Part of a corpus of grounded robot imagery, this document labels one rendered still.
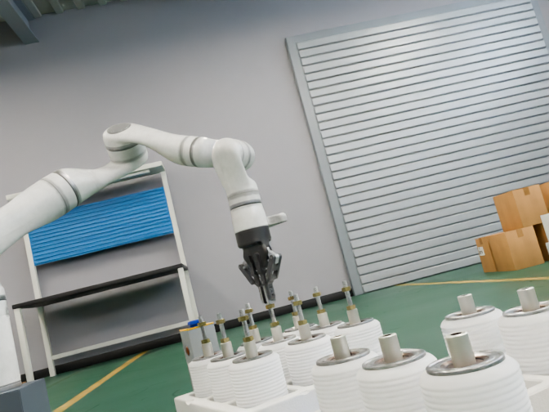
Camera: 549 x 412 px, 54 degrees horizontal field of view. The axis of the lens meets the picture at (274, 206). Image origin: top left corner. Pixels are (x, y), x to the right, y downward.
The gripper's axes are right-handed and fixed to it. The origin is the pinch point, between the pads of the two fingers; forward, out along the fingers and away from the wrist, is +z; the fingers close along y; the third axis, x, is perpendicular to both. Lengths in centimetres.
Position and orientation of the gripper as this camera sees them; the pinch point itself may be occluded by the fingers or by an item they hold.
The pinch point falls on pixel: (267, 293)
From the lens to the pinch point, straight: 117.7
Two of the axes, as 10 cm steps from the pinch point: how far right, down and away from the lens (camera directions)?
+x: 7.5, -1.0, 6.6
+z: 2.4, 9.6, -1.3
